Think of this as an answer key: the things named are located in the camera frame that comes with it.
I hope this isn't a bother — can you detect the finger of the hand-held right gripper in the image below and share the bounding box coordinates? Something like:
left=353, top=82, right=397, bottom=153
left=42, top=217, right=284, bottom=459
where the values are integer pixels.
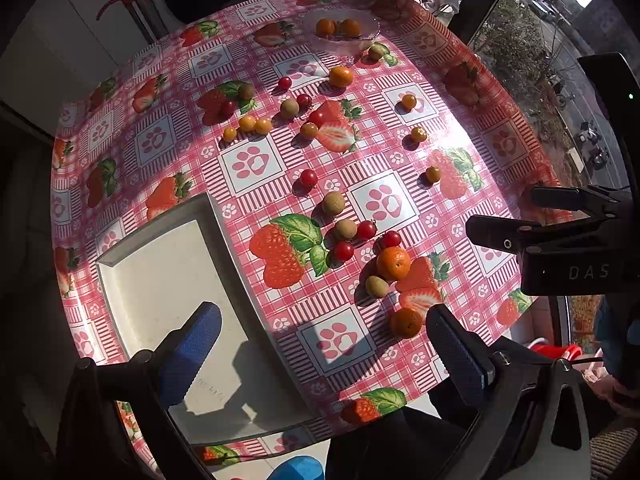
left=465, top=214, right=608, bottom=262
left=530, top=185, right=627, bottom=214

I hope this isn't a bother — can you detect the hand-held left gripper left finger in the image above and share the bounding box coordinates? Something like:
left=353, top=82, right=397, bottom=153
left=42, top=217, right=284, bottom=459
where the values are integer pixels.
left=55, top=301, right=223, bottom=480

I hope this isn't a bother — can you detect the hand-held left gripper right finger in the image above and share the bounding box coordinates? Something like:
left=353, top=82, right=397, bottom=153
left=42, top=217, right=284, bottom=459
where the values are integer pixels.
left=426, top=304, right=601, bottom=480

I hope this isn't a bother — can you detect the white square tray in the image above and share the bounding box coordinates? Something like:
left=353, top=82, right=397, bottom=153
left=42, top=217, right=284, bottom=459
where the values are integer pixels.
left=95, top=192, right=331, bottom=446

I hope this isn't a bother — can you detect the mandarin orange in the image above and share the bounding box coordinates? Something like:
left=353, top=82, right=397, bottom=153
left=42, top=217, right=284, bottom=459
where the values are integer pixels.
left=389, top=307, right=424, bottom=339
left=376, top=246, right=412, bottom=282

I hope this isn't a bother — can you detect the person's right forearm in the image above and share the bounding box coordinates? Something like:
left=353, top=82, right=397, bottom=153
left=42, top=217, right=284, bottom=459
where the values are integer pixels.
left=595, top=295, right=640, bottom=366

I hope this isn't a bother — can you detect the red plastic stool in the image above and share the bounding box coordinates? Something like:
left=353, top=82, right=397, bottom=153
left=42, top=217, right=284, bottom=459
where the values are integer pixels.
left=527, top=337, right=583, bottom=361

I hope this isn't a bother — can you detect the blue object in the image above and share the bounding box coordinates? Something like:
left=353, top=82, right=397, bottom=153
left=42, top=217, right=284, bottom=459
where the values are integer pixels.
left=265, top=455, right=326, bottom=480

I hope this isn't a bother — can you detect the woven wicker seat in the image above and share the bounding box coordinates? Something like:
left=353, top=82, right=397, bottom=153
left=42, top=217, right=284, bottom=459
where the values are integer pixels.
left=590, top=410, right=640, bottom=480

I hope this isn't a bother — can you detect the pink strawberry print tablecloth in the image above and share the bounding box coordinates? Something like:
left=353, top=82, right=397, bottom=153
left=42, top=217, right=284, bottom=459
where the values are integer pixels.
left=50, top=0, right=576, bottom=466

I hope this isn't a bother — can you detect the parked car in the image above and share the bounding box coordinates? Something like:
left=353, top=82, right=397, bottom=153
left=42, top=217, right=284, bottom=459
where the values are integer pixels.
left=527, top=0, right=558, bottom=22

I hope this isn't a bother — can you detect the clear glass bowl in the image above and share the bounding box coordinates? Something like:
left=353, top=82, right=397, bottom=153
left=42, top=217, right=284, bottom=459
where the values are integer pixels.
left=301, top=7, right=382, bottom=56

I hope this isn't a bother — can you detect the white cabinet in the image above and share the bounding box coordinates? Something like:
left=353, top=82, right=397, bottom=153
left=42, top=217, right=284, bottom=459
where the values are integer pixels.
left=0, top=0, right=168, bottom=133

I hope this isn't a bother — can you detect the wooden pole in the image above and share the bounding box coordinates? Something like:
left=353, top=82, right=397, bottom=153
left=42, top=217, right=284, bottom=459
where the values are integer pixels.
left=116, top=0, right=168, bottom=41

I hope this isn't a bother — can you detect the red hooked handle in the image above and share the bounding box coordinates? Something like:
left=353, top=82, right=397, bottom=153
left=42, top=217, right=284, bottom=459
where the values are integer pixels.
left=96, top=0, right=135, bottom=21

